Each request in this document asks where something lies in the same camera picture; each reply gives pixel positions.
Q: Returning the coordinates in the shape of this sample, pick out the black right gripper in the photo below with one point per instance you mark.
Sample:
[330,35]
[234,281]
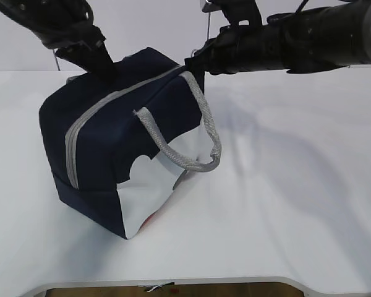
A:
[236,48]

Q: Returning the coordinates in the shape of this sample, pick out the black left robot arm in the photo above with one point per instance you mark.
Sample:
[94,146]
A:
[24,13]

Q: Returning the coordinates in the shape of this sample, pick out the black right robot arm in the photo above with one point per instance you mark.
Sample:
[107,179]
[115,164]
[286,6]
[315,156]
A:
[300,42]

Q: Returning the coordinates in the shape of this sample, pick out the navy blue insulated lunch bag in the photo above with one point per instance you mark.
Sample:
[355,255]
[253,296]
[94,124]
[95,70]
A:
[118,151]

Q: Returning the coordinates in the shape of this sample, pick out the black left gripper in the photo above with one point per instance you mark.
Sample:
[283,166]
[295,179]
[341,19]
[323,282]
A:
[68,26]

